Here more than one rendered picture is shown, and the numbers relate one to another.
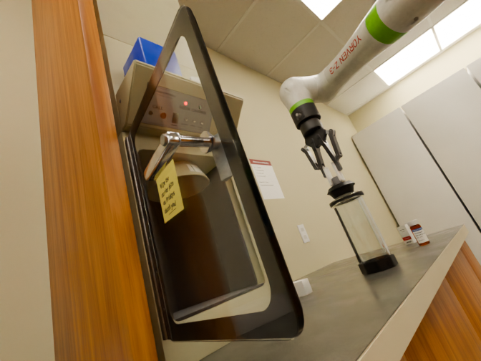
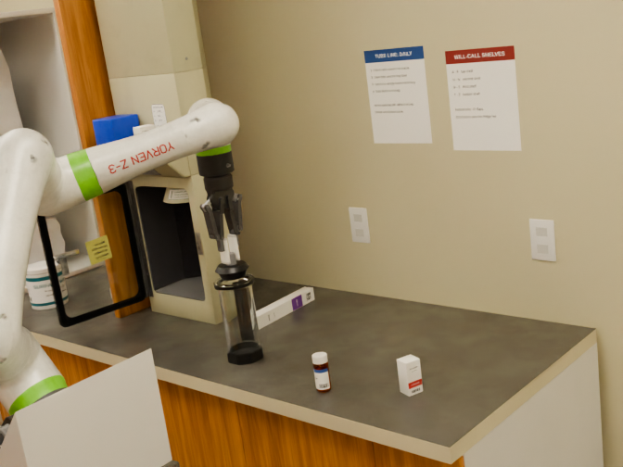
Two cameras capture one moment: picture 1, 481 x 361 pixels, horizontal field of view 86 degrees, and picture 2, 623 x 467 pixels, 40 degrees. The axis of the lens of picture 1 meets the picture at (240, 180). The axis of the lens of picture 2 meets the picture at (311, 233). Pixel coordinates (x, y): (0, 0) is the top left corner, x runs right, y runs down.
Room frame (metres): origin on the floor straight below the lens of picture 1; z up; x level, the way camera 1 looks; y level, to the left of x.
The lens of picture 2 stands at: (1.14, -2.51, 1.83)
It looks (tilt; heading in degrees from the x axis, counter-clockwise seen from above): 14 degrees down; 92
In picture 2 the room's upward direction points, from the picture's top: 8 degrees counter-clockwise
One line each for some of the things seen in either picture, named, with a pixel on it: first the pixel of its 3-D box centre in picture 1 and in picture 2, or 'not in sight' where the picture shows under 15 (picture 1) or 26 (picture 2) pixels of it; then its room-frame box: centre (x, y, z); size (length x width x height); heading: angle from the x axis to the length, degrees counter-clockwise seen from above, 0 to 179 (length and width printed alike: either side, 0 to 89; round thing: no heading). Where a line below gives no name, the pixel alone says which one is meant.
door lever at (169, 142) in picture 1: (175, 157); not in sight; (0.27, 0.07, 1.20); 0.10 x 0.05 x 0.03; 41
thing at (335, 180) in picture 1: (339, 186); (231, 265); (0.83, -0.30, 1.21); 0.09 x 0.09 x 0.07
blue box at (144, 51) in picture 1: (153, 73); (117, 131); (0.49, 0.11, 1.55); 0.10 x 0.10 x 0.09; 49
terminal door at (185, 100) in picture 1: (177, 189); (93, 253); (0.35, 0.09, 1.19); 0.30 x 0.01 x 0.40; 41
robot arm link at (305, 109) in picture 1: (305, 117); (214, 164); (0.82, -0.30, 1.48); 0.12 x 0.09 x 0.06; 138
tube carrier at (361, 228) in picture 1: (361, 230); (239, 317); (0.83, -0.30, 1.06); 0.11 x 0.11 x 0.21
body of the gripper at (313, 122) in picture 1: (314, 135); (220, 192); (0.83, -0.30, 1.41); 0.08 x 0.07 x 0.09; 48
